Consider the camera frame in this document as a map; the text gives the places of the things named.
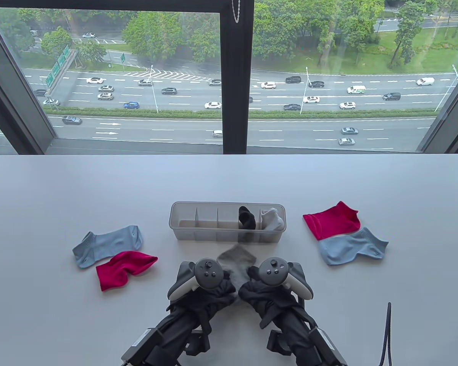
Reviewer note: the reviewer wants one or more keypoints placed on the person's left hand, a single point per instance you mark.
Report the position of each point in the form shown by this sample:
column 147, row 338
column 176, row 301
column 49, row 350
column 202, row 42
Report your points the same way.
column 217, row 299

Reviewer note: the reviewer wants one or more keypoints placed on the person's right hand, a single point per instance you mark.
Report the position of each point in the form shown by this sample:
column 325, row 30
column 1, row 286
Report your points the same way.
column 263, row 299

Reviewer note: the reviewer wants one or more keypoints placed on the white sock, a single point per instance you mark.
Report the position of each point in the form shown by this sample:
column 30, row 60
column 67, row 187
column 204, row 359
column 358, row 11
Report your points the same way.
column 267, row 213
column 278, row 225

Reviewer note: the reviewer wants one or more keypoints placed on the light blue sock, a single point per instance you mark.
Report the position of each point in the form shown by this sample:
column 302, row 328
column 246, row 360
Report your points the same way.
column 351, row 248
column 107, row 244

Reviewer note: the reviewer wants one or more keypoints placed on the red sock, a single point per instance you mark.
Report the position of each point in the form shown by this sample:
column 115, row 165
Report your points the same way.
column 114, row 272
column 332, row 223

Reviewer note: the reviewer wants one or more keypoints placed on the person's right forearm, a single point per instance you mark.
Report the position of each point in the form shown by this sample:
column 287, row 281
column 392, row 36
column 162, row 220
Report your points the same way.
column 294, row 335

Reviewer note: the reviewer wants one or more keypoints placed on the person's left forearm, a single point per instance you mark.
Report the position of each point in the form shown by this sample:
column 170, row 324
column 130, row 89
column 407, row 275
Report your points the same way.
column 179, row 335

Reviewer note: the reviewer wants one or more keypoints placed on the grey handheld controller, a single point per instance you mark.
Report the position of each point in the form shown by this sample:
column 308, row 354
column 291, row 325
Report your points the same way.
column 274, row 270
column 208, row 272

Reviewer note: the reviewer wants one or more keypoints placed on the clear plastic divided organizer box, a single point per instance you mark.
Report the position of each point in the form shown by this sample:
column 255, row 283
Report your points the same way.
column 202, row 234

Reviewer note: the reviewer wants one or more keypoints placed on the black box with white label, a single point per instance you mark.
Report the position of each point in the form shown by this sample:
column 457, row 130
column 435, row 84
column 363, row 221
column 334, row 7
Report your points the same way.
column 141, row 343
column 328, row 345

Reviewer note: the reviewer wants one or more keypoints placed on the green road sign gantry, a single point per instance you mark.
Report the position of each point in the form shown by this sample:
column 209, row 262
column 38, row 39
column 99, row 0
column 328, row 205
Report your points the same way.
column 55, row 70

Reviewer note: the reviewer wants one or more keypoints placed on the dark window frame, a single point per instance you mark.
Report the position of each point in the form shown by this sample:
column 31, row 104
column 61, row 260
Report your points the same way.
column 234, row 95

